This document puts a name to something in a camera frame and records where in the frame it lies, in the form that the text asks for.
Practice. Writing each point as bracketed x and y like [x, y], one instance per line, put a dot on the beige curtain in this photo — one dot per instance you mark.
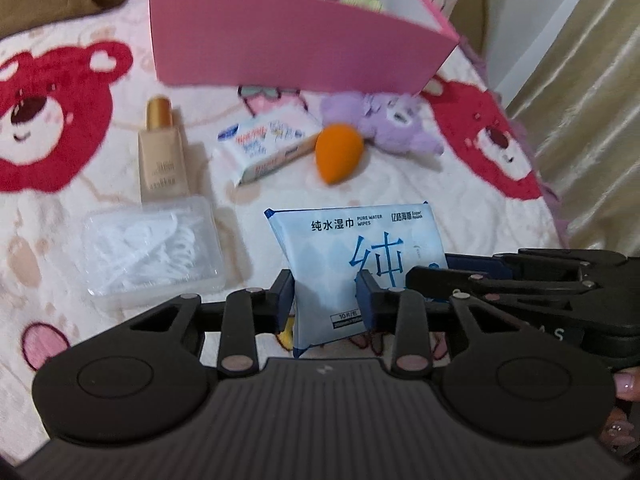
[575, 85]

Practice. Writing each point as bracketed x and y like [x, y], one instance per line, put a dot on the pink cardboard box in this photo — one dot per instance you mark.
[300, 45]

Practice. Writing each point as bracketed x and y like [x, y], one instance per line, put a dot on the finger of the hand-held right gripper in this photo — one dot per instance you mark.
[435, 278]
[465, 263]

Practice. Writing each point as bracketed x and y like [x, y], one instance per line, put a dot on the red bear printed blanket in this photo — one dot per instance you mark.
[50, 240]

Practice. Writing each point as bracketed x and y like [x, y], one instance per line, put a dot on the purple plush bear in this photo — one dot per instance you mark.
[400, 125]

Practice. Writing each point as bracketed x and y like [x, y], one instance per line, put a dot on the clear floss pick box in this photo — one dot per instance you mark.
[155, 252]

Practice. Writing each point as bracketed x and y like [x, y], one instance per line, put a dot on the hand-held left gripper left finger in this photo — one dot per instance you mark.
[284, 296]

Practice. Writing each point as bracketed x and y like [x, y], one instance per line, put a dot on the white printed tissue pack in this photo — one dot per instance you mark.
[265, 145]

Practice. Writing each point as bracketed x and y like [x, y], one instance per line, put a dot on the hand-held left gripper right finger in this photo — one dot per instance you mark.
[364, 301]

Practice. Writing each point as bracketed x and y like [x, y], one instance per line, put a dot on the beige foundation bottle gold cap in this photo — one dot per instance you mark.
[161, 160]

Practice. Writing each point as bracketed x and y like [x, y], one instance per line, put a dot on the orange makeup sponge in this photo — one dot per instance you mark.
[337, 155]

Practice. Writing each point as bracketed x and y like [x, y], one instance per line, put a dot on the blue wet wipes pack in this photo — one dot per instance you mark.
[330, 240]

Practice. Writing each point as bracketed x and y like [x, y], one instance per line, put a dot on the person's right hand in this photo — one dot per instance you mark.
[627, 384]

